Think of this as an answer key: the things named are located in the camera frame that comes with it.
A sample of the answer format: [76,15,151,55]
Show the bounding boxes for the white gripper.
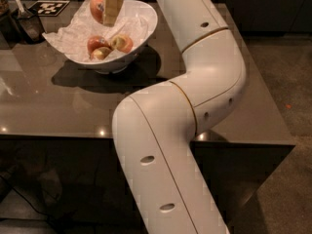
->
[102,0,123,27]

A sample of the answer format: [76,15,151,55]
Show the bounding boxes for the large red apple with sticker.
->
[90,0,104,23]

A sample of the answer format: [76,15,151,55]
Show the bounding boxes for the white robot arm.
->
[112,0,247,234]

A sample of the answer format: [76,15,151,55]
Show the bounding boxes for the red-yellow apple right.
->
[110,34,134,54]

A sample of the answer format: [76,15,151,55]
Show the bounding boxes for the white bowl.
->
[62,0,158,74]

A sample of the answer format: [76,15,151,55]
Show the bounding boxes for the white crumpled paper liner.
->
[43,0,148,63]

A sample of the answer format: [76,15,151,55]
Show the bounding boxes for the black fiducial marker card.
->
[29,0,69,17]

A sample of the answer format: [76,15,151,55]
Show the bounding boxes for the dark container with scoop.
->
[0,10,45,44]

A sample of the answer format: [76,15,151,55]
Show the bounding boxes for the white-handled scoop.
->
[14,0,32,20]

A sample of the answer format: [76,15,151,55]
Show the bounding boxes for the black floor cable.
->
[0,174,62,234]

